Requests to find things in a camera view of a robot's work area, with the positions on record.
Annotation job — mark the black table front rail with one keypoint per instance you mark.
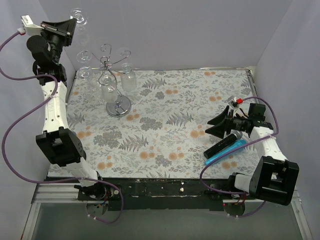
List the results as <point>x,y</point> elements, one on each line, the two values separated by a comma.
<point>170,194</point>

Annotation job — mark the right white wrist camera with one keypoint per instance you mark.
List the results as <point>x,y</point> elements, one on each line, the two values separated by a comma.
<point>234,102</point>

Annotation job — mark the blue toy microphone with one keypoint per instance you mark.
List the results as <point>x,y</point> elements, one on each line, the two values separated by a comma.
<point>226,150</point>

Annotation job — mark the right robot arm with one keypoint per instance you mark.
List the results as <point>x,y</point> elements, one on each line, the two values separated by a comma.
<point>274,178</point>

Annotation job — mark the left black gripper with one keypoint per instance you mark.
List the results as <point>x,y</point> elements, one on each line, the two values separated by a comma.
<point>55,30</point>

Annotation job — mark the chrome wine glass rack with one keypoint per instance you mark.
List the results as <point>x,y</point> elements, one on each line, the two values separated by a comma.
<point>122,105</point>

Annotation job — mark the patterned tumbler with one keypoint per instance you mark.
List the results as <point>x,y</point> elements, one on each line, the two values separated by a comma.
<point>128,78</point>
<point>108,88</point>

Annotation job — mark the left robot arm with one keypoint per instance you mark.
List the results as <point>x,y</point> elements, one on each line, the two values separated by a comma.
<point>59,144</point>

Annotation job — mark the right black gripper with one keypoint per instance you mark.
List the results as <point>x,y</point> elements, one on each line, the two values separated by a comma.
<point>230,122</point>

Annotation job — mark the black microphone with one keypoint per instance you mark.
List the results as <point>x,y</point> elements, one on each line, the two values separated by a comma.
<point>224,143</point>

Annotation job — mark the floral tablecloth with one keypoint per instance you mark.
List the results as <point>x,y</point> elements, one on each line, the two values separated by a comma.
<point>163,136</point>

